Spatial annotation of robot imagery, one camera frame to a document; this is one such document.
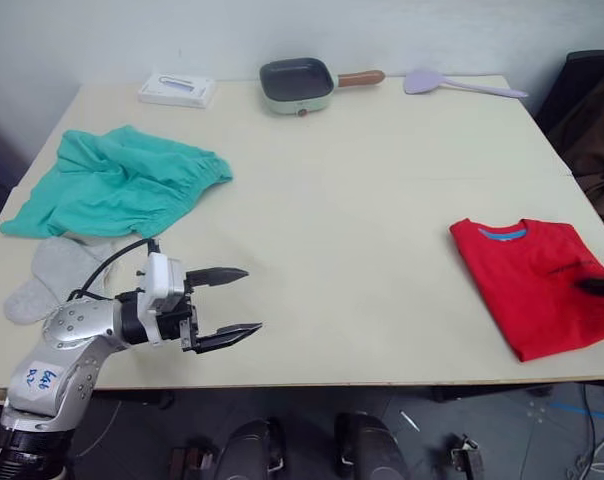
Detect grey sock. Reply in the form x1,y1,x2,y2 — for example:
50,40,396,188
4,277,63,326
29,235,118,307

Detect red t-shirt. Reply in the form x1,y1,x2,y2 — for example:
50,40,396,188
449,217,604,364

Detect bundle of floor cables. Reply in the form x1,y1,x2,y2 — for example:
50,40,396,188
566,384,604,480

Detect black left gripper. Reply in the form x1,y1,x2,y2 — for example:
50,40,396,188
154,267,265,355

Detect mint green electric frying pan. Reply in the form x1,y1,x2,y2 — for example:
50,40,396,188
258,58,386,119

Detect teal green shorts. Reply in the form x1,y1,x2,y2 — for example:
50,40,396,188
0,124,235,240

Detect black office chair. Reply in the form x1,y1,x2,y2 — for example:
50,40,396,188
534,48,604,136

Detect metal floor bracket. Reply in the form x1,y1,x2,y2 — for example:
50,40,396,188
169,437,218,480
449,433,485,474

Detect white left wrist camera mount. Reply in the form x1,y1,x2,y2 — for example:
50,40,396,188
135,252,189,347

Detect dark rounded shape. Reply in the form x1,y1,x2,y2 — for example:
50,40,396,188
215,417,287,480
333,410,408,480

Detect person in brown jacket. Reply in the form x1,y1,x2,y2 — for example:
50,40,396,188
556,74,604,226

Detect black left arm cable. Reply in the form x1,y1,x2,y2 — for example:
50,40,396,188
66,237,162,306

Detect lilac silicone spatula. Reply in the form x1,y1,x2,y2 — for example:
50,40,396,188
402,67,530,99

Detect white flat product box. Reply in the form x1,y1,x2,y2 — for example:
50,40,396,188
136,72,218,109

